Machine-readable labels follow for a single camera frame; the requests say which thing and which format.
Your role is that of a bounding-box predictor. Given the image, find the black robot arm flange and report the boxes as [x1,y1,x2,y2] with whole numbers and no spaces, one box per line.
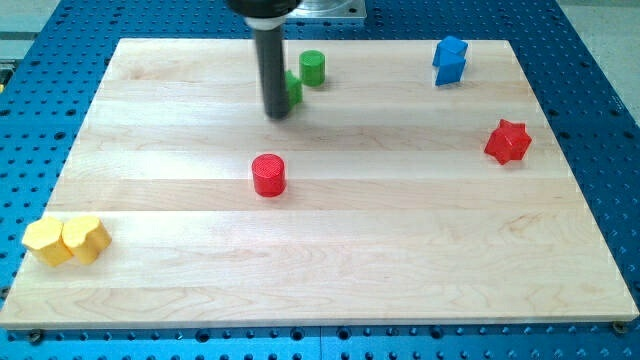
[226,0,301,18]

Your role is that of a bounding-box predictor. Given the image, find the silver metal mounting plate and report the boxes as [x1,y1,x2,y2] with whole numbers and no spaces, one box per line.
[289,0,367,20]

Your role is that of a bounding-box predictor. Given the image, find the blue cube block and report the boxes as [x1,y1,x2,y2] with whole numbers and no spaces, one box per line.
[432,35,468,67]

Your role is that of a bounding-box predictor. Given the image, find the green cube block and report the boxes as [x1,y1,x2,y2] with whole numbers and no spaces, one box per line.
[285,70,303,108]

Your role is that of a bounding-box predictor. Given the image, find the light wooden board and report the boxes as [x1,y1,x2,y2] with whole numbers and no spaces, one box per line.
[1,38,638,330]

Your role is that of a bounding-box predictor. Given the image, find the yellow heart block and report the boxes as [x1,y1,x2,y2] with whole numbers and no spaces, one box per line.
[62,215,112,265]

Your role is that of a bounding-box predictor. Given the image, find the blue triangular block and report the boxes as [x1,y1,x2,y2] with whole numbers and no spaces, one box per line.
[435,51,466,86]

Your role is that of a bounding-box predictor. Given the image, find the red star block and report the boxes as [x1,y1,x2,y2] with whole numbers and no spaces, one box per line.
[484,119,532,165]

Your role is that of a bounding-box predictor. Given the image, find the green cylinder block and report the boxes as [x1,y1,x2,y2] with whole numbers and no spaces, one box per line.
[299,50,326,87]

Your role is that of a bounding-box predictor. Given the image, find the red cylinder block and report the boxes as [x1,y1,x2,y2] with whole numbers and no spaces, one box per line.
[251,153,286,197]

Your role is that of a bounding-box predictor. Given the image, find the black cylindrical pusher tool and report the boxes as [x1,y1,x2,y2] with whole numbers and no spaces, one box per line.
[252,18,290,119]

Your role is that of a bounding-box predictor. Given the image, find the yellow hexagon block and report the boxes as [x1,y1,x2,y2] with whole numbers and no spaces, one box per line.
[22,217,73,267]

